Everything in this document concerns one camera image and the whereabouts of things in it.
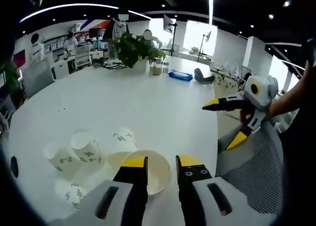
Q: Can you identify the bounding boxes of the group of paper cups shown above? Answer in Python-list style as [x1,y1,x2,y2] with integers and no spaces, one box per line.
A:
[43,127,139,211]

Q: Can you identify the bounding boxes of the person's dark clothing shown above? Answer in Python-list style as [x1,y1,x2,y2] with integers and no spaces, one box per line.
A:
[278,60,316,187]

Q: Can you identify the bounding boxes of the glass jar brown contents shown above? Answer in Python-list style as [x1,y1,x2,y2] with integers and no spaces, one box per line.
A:
[152,60,162,76]

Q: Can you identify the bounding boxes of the black curved object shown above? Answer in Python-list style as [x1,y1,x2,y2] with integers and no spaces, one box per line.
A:
[194,67,215,85]

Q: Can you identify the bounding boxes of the monitor on black stand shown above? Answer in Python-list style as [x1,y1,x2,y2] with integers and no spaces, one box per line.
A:
[162,13,180,56]

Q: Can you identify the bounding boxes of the pink wall screen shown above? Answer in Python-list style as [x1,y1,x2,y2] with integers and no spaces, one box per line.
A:
[12,49,27,67]

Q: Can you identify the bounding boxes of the single white paper cup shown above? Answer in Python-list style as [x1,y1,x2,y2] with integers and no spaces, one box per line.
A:
[122,149,172,196]

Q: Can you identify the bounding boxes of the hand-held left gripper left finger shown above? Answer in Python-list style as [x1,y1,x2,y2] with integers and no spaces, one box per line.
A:
[48,155,149,226]

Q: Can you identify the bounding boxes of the shelf of storage boxes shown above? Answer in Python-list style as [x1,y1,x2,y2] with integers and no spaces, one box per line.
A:
[43,30,109,53]

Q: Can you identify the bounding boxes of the row of office chairs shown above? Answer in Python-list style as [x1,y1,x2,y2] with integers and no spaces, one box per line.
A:
[214,61,250,90]

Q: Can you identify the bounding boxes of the white table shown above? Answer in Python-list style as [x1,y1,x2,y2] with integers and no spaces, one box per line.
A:
[7,55,220,226]

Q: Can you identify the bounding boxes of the white mesh office chair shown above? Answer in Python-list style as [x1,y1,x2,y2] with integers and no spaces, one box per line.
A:
[75,46,93,68]

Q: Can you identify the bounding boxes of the potted green plant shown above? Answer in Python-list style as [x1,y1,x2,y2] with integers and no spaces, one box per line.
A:
[113,32,166,73]

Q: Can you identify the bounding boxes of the small black object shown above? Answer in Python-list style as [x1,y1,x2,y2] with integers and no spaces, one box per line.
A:
[10,156,19,179]

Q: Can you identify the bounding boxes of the straight ceiling light strip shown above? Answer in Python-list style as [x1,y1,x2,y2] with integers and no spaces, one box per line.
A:
[207,0,214,26]

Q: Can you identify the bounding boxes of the blue packet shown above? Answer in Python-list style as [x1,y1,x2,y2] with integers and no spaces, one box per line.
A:
[167,69,193,82]

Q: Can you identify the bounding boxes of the black tripod stand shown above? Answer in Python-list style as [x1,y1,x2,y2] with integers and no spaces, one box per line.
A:
[198,30,213,57]

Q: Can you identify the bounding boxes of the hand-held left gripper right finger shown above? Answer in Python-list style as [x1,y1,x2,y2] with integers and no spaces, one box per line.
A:
[175,154,279,226]

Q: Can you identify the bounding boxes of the grey mesh office chair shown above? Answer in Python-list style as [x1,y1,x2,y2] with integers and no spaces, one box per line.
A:
[214,122,284,214]

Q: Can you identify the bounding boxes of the pale grey chair back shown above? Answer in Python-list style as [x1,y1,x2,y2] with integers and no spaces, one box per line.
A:
[23,56,56,98]

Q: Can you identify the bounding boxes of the curved ceiling light strip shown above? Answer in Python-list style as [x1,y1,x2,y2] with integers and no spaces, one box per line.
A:
[19,3,153,23]

